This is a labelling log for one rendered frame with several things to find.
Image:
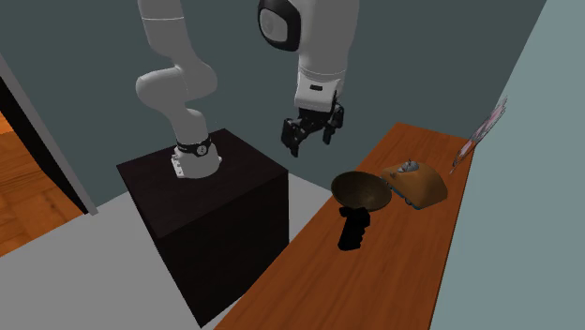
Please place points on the dark robot stand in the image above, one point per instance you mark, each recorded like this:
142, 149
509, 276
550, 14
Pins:
219, 215

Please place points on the orange wedge-shaped object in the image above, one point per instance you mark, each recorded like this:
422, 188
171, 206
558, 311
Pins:
420, 187

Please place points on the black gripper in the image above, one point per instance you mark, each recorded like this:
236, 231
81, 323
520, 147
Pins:
315, 118

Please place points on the dark brown bowl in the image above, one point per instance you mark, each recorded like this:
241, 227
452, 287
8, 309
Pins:
361, 189

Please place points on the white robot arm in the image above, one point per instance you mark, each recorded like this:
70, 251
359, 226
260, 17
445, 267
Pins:
320, 50

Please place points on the brown wooden table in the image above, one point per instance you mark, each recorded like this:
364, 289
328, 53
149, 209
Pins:
365, 283

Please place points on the dark door with grey frame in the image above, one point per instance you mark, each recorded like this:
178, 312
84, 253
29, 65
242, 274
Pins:
41, 151

